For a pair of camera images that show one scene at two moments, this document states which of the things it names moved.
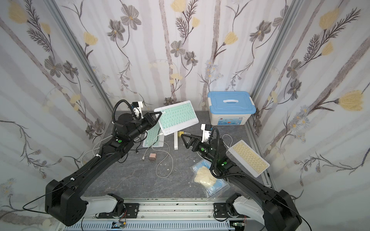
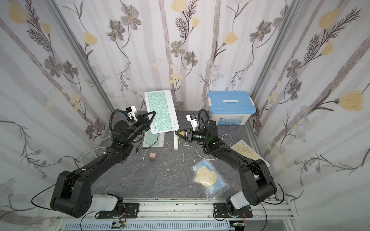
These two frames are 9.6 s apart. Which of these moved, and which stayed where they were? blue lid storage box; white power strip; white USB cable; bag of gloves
Moved: white USB cable
Stayed: white power strip; blue lid storage box; bag of gloves
